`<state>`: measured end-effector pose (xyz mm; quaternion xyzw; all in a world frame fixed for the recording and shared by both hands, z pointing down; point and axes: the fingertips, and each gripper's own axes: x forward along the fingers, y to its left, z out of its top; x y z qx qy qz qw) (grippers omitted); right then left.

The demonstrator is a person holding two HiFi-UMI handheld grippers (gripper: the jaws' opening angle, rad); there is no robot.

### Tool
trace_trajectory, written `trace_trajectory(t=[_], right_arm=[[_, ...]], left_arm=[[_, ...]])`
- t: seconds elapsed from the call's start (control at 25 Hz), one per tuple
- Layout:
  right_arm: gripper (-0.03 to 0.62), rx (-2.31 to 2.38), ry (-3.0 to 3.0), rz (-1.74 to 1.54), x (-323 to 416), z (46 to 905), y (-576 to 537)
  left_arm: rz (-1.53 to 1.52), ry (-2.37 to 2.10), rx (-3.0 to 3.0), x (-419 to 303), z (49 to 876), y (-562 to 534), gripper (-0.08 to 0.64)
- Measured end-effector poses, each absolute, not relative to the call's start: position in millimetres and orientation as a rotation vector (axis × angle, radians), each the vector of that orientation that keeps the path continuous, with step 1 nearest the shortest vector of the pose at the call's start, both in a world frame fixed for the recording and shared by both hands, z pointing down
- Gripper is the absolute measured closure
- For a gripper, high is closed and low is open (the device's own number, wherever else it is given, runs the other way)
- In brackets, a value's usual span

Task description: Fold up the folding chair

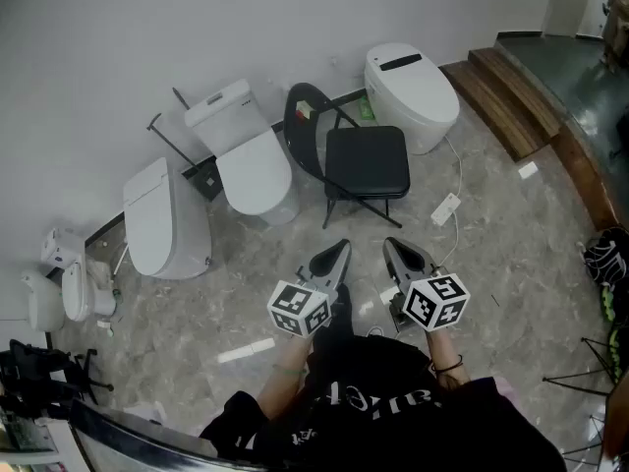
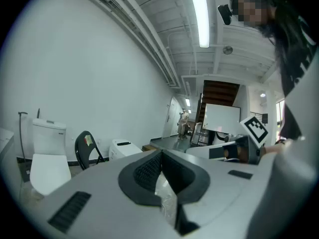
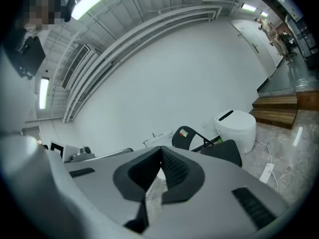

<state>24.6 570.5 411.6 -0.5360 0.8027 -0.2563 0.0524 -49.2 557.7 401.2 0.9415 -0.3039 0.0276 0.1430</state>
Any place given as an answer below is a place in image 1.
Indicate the white flat-lid toilet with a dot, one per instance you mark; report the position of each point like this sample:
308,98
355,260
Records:
157,224

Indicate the person's left forearm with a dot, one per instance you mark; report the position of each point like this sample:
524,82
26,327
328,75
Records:
287,362

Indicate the white power strip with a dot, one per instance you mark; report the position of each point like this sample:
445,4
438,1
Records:
444,209

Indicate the small white toilet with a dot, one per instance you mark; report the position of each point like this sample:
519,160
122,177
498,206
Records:
78,293

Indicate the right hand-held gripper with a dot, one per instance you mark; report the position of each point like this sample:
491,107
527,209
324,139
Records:
435,303

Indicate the white oval smart toilet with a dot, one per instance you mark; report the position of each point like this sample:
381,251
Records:
413,96

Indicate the person's right forearm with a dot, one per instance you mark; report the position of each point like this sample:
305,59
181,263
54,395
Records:
444,349

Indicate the black folding chair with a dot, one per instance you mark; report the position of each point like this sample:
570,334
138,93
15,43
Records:
366,160

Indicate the white round toilet lid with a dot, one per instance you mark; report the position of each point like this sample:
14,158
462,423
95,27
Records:
44,303

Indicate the green black sneaker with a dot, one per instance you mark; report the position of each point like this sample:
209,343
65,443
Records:
609,303

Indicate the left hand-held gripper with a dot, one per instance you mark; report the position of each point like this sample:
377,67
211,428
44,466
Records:
300,308

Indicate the green sticky note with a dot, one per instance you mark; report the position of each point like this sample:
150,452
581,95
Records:
308,107

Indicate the person's black trousers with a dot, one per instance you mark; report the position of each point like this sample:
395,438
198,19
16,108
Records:
344,312

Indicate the dark glossy counter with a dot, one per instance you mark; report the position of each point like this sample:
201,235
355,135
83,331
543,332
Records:
128,435

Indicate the black pole stand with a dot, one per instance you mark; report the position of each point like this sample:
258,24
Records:
206,181

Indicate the white door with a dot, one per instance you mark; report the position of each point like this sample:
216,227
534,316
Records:
565,3

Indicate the black flat bar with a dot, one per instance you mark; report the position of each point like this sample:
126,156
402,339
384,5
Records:
180,98

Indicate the white toilet with tank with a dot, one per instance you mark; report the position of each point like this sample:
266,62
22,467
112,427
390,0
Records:
250,165

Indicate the black office chair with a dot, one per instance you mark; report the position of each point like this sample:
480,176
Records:
34,367

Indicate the wooden steps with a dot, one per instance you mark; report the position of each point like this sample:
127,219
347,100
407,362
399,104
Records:
501,101

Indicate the green bottle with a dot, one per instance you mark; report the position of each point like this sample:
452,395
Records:
366,110

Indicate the white sneaker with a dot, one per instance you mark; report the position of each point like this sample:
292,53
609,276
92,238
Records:
377,331

